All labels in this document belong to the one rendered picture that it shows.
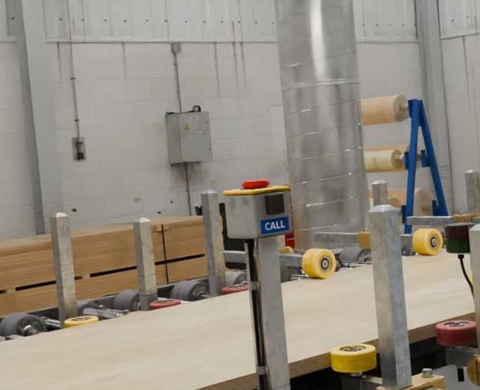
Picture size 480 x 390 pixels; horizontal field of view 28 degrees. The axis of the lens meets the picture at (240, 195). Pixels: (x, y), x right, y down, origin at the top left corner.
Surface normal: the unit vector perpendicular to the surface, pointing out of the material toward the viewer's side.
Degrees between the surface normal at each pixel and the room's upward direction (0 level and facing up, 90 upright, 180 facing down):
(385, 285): 90
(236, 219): 90
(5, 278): 90
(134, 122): 90
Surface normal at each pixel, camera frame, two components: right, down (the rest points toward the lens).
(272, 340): 0.62, -0.01
